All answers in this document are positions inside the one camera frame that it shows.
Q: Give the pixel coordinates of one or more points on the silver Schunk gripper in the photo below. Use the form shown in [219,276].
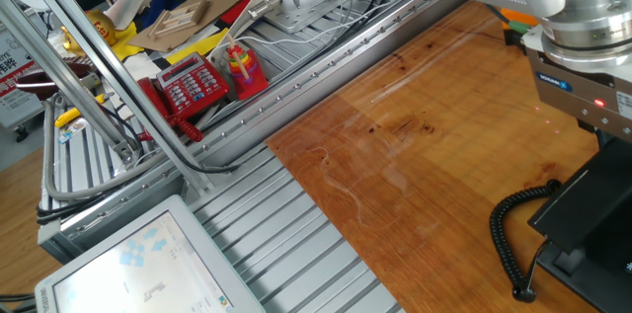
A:
[568,91]

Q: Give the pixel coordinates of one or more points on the black telephone handset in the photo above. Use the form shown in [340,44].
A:
[582,204]

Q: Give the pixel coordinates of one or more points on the black desk telephone base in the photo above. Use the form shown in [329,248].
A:
[592,283]

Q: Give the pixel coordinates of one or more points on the red toy telephone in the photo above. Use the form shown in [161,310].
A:
[195,86]

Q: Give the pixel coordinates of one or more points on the red telephone handset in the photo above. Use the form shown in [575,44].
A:
[150,96]

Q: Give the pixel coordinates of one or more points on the orange emergency stop button box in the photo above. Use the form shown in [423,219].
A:
[521,18]

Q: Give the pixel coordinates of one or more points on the yellow paper sheet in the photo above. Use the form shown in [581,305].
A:
[192,51]

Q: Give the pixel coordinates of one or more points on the white teach pendant tablet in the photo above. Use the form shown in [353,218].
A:
[148,263]

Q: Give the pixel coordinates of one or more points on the golden piggy bank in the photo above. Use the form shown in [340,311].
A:
[101,26]

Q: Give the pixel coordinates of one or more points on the dark red bowl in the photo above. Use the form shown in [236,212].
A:
[44,78]

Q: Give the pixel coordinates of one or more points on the white sign with red band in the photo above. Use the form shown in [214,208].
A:
[15,81]

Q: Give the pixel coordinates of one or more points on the aluminium rail beam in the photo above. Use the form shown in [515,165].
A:
[306,101]

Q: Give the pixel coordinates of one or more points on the small wooden frame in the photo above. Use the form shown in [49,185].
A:
[178,18]

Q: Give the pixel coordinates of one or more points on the aluminium frame post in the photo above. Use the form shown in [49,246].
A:
[60,73]
[99,56]

